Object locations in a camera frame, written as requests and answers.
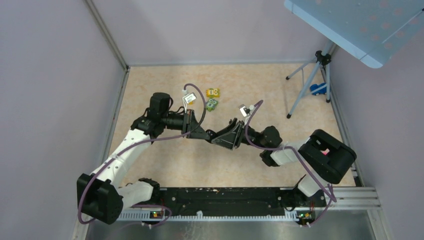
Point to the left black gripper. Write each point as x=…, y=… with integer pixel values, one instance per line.
x=189, y=120

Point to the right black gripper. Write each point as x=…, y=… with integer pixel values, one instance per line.
x=229, y=139

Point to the black earbud charging case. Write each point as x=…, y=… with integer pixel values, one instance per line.
x=211, y=135

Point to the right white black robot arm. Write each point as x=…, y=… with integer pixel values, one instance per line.
x=325, y=158

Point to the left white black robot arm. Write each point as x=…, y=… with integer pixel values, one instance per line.
x=100, y=194

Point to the green number block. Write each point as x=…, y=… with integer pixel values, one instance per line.
x=211, y=104

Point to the yellow number block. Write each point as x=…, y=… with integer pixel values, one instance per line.
x=213, y=93

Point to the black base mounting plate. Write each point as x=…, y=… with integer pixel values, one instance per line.
x=235, y=201

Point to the blue toy car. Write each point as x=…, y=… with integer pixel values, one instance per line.
x=318, y=89

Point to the light blue tripod stand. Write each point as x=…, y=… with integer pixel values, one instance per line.
x=321, y=62

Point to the light blue calibration board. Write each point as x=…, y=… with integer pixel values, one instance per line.
x=372, y=31

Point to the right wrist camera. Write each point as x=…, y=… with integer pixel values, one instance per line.
x=246, y=112

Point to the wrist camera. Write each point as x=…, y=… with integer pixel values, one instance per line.
x=187, y=99
x=246, y=112

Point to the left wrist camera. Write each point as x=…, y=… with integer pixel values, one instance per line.
x=187, y=99

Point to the white cable duct strip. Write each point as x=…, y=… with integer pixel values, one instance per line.
x=145, y=216

